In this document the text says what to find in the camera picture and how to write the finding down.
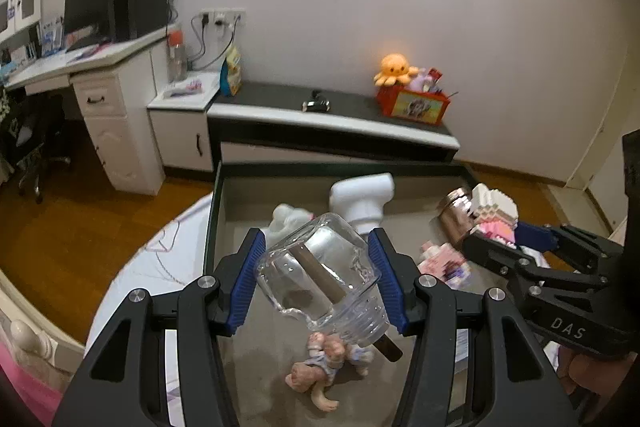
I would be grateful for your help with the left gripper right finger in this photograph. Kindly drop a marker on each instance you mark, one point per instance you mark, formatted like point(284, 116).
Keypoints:
point(511, 381)

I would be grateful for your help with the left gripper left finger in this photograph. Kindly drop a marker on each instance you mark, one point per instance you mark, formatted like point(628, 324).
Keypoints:
point(122, 380)

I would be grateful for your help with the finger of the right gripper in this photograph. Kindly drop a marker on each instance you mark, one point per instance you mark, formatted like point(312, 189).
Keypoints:
point(508, 263)
point(584, 251)

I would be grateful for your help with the pink white block model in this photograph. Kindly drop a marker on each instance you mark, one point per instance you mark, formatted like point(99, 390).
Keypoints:
point(495, 213)

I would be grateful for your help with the white cup-shaped device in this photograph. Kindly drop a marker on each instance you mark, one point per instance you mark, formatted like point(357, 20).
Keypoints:
point(360, 201)

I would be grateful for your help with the clear glass jar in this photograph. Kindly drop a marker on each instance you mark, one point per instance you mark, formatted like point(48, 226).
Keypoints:
point(323, 276)

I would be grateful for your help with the pink-haired baby doll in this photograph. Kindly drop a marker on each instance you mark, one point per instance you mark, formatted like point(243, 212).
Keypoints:
point(327, 354)

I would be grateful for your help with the white silver rabbit figure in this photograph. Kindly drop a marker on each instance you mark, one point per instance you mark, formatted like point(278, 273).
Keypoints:
point(285, 221)

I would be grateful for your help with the packaged wipes pack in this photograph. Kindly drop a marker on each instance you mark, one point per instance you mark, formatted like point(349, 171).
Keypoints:
point(461, 367)

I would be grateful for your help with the rose gold round tin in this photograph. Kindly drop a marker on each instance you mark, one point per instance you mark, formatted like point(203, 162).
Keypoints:
point(455, 216)

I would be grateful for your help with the person's right hand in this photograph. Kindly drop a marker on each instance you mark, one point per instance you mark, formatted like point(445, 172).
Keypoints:
point(598, 376)

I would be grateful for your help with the red cartoon storage box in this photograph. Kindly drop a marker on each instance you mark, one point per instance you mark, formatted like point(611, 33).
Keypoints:
point(423, 107)

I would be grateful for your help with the orange octopus plush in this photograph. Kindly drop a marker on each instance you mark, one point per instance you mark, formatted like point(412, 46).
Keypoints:
point(395, 69)

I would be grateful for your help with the black office chair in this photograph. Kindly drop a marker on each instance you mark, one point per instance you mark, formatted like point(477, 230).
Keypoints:
point(32, 136)

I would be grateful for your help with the small black object on bench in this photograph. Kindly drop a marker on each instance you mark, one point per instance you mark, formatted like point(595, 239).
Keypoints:
point(317, 103)

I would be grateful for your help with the dark-top low bench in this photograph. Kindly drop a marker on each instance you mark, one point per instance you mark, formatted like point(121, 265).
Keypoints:
point(272, 115)

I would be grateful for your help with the white low side cabinet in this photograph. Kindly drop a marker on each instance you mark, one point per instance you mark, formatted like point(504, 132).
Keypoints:
point(179, 120)

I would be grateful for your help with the white computer desk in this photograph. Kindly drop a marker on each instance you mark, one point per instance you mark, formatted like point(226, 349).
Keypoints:
point(113, 86)

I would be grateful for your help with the orange-lid water bottle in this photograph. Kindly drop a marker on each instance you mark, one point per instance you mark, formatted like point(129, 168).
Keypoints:
point(177, 61)

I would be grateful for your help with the yellow blue snack bag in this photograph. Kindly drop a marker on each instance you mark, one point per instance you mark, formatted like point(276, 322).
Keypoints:
point(231, 73)

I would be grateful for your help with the black computer monitor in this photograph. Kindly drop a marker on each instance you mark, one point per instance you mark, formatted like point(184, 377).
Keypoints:
point(81, 14)

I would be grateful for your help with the white bed frame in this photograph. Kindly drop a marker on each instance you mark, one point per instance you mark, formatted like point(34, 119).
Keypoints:
point(32, 332)

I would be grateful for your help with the white wall power strip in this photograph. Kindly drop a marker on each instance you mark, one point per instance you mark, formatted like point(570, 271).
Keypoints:
point(229, 16)

